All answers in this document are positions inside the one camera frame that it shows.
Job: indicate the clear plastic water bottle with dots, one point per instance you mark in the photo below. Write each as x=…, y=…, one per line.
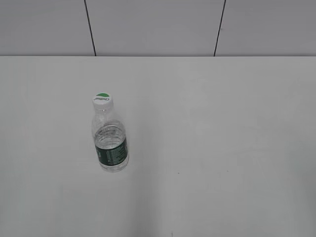
x=110, y=140

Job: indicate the white green bottle cap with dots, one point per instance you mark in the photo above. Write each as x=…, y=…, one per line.
x=102, y=101

